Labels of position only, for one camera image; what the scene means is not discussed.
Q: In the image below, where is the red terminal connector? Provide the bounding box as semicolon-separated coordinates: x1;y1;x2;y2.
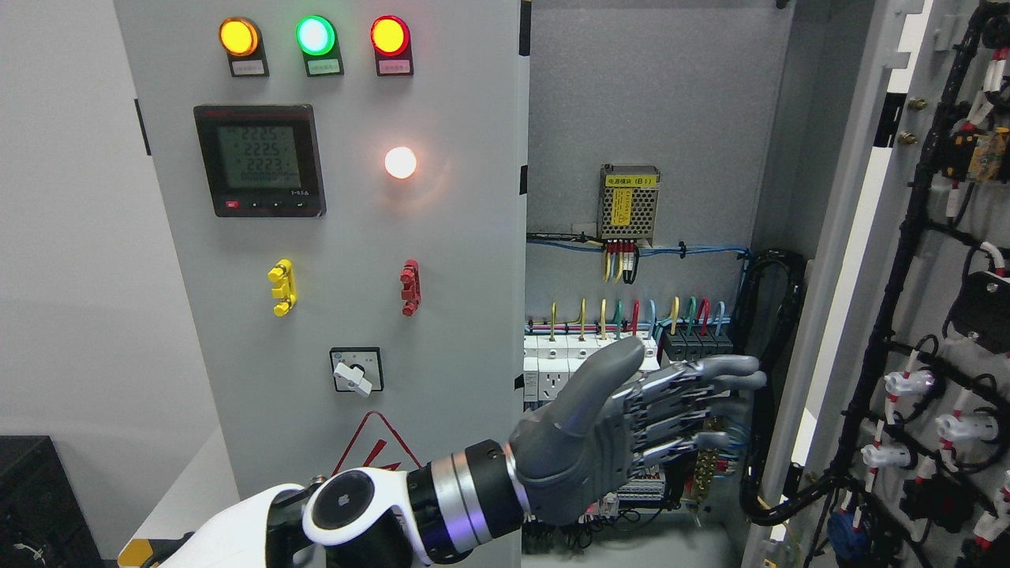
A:
399;259;421;317

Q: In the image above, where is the yellow indicator light left door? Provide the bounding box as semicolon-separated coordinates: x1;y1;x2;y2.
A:
218;16;268;77

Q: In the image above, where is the yellow terminal connector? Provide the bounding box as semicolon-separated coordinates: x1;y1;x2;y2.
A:
267;258;298;317

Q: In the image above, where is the red indicator light left door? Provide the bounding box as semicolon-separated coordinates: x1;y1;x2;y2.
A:
369;14;414;77

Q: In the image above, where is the black digital power meter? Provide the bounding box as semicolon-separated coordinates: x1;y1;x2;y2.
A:
193;104;326;217

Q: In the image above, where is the green indicator light left door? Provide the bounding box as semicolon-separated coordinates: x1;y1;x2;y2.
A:
295;14;344;77

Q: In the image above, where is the grey cabinet body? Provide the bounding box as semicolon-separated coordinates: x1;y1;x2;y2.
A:
521;0;892;568

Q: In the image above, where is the black surge protector block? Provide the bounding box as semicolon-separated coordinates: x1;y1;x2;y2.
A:
661;328;735;362

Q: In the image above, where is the perforated metal power supply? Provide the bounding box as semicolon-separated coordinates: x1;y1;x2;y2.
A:
597;164;661;241

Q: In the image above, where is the grey robotic left hand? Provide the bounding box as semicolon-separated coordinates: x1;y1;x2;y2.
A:
510;337;767;525

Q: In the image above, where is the white socket breaker row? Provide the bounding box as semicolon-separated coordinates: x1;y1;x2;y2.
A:
523;334;615;409

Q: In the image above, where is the black right cable harness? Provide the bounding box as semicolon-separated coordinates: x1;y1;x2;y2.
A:
730;248;849;528

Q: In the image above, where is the lower relay terminal row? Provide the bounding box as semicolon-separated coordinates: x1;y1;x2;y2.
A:
578;466;667;524

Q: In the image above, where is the grey cabinet door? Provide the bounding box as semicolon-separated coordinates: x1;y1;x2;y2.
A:
743;1;1008;567
114;1;529;502

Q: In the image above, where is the red electric warning triangle sticker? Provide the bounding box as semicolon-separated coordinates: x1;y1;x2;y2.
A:
332;411;422;475

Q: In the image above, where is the brass grounding bar right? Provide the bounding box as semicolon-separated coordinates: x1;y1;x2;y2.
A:
691;449;721;506

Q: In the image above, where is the white glowing indicator light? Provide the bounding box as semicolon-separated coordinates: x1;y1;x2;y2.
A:
383;145;418;180

